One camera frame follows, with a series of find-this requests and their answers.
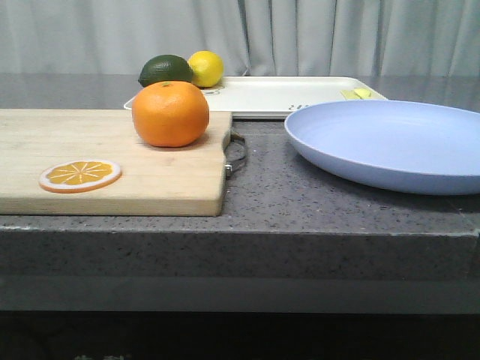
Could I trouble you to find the metal cutting board handle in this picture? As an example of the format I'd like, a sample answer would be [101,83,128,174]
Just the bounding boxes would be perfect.
[224,130,248,179]

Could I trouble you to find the orange slice coaster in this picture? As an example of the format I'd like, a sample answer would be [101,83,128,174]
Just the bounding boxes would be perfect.
[38,159,122,194]

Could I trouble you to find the yellow plastic knife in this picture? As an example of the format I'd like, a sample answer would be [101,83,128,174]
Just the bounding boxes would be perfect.
[340,90,359,100]

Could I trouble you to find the light blue plate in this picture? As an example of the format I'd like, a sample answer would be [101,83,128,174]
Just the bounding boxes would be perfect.
[284,100,479,196]

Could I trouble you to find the cream rectangular tray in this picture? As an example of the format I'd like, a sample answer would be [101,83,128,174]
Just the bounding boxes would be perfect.
[123,76,389,120]

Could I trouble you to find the orange fruit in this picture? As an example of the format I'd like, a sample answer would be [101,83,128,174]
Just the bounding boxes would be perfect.
[131,80,209,148]

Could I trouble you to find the grey curtain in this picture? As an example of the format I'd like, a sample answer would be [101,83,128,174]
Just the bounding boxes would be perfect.
[1,1,479,77]

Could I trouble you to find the green lime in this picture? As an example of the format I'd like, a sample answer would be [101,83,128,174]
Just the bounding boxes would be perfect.
[138,54,193,87]

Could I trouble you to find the yellow plastic fork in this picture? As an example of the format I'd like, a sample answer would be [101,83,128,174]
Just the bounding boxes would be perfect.
[353,88,371,99]

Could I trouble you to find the yellow lemon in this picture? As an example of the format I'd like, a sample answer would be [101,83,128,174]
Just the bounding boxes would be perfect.
[187,50,224,88]

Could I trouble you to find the wooden cutting board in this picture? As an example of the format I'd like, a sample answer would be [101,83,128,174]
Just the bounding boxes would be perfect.
[1,109,232,216]

